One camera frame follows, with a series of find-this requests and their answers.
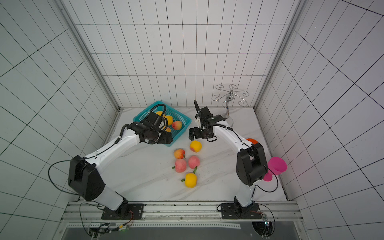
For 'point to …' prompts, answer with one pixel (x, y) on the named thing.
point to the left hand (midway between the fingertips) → (164, 142)
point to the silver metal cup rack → (229, 95)
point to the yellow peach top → (195, 146)
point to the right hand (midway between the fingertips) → (197, 132)
